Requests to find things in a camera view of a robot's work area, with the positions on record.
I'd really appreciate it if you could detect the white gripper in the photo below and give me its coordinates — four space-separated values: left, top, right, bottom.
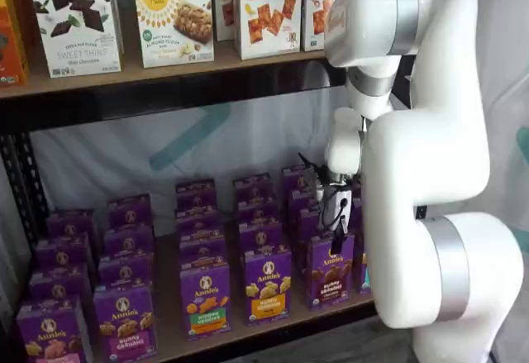
320 184 353 256

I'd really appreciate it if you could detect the purple Annie's box brown patch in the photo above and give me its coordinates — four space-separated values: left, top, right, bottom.
307 233 356 311

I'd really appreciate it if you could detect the purple Annie's box teal label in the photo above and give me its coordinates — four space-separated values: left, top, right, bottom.
358 251 374 296

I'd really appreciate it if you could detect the purple Annie's box yellow label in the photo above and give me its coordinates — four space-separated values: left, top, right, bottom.
243 249 293 325

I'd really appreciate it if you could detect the purple Annie's box green label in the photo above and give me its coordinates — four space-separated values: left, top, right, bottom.
179 263 232 342

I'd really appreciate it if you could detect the wooden shelf board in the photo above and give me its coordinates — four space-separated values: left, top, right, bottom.
0 42 331 100
78 213 378 363

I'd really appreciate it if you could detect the purple Annie's box magenta label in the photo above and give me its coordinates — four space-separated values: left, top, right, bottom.
93 284 159 360

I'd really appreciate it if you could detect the blue pretzel crackers box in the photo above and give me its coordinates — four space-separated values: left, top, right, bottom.
301 0 368 53

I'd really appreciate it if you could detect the orange pretzel crackers box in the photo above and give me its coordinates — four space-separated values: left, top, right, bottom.
233 0 303 61

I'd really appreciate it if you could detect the black metal shelf rack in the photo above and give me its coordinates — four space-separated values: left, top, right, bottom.
0 0 472 363

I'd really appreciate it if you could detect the pretzel crackers box pale yellow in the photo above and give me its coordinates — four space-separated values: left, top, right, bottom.
212 0 237 43

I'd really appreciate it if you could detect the Simple Mills bars box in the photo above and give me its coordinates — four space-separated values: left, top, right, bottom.
132 0 216 69

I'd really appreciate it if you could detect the purple Annie's box pink patch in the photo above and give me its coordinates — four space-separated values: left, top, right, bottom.
16 296 94 363

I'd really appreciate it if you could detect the white Sweet Thins box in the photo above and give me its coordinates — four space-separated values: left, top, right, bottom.
24 0 125 79

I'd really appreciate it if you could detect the orange snack box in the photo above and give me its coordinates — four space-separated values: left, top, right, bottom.
0 0 31 88

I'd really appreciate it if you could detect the white backdrop sheet teal print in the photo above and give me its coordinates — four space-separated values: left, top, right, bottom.
28 88 361 232

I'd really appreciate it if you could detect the pale fabric curtain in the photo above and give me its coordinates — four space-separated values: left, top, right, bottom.
466 0 529 363

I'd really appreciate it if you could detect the black looped gripper cable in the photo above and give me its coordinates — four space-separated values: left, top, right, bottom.
318 196 348 234

